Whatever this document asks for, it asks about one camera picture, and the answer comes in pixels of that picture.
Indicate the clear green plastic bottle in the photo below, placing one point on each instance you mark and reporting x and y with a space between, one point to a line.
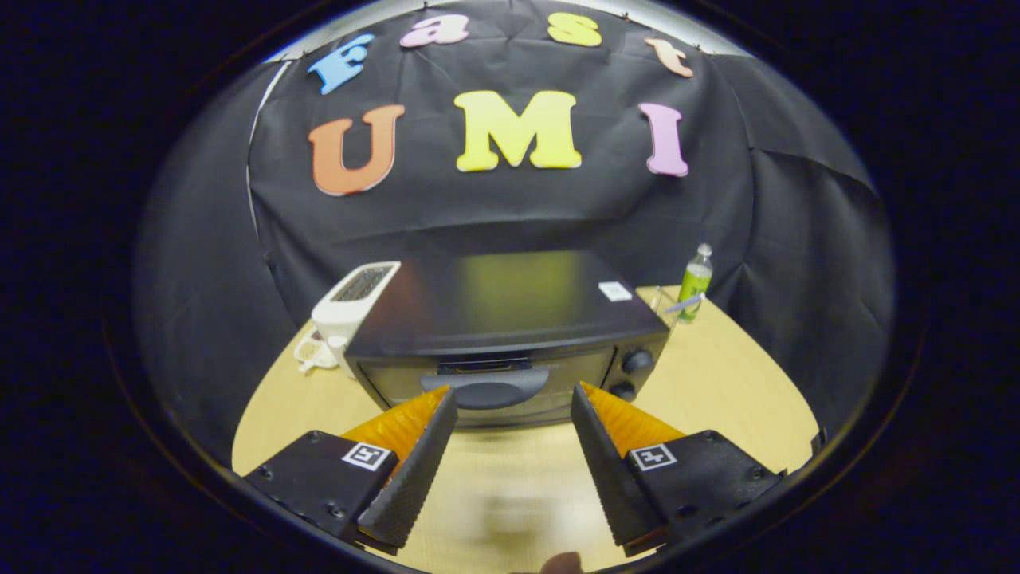
695 283

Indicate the black toaster oven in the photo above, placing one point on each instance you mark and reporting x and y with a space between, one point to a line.
494 303

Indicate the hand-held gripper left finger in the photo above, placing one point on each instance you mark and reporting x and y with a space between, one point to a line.
418 470

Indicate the white slot toaster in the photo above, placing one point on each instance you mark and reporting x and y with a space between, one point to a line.
339 319

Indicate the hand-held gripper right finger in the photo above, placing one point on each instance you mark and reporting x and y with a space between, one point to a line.
610 478

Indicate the clear drinking glass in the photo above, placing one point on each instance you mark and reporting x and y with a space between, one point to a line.
663 307

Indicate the black backdrop cloth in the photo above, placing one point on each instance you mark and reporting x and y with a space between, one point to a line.
510 207

